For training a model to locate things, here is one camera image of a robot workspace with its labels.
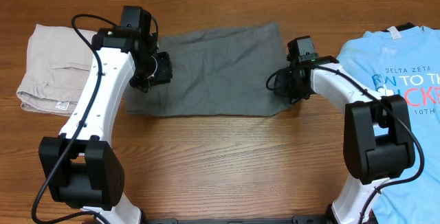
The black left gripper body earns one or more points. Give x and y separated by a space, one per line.
157 70

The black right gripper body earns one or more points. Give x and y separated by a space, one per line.
287 87

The grey shorts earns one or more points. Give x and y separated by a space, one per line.
216 72

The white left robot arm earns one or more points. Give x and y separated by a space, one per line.
80 166

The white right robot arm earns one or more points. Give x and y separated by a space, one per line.
378 144

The folded beige shorts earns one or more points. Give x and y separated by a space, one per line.
57 68

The light blue printed t-shirt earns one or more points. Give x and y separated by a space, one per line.
406 63

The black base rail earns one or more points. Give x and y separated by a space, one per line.
237 220

